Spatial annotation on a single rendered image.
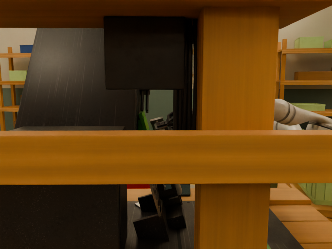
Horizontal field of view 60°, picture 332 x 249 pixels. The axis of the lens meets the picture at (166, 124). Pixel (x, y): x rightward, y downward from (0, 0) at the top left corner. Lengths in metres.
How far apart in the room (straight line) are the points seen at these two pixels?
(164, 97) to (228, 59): 5.97
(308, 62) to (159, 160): 6.34
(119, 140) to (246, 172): 0.23
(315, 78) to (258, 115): 5.68
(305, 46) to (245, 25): 5.62
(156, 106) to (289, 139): 6.06
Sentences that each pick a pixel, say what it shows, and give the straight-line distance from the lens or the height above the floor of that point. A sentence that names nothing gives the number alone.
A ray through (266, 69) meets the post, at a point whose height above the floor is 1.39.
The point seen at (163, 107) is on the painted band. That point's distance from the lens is 6.52.
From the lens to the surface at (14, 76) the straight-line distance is 7.23.
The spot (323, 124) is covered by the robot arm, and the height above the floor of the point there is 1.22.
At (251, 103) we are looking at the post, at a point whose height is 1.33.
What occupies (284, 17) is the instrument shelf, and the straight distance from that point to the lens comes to 0.69.
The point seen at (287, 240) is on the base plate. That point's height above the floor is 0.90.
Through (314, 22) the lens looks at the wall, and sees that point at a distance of 6.87.
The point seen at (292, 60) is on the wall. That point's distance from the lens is 6.67.
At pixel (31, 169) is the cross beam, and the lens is 0.56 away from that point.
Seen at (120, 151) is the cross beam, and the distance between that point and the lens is 0.51.
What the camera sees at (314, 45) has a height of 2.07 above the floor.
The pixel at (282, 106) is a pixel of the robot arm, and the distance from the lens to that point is 0.93.
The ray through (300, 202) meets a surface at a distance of 1.32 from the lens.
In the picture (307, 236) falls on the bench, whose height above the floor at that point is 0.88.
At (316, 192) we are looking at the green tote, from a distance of 1.58.
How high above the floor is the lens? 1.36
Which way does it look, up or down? 8 degrees down
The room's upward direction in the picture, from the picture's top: straight up
